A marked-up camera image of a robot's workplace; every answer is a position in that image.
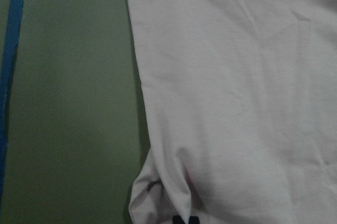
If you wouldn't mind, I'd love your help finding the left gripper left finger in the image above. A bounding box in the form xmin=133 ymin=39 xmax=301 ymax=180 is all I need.
xmin=172 ymin=215 xmax=185 ymax=224

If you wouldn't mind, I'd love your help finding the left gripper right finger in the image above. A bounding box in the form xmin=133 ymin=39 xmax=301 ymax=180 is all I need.
xmin=188 ymin=216 xmax=199 ymax=224

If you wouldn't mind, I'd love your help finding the pink printed t-shirt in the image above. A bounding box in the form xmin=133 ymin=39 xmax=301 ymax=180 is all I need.
xmin=127 ymin=0 xmax=336 ymax=223

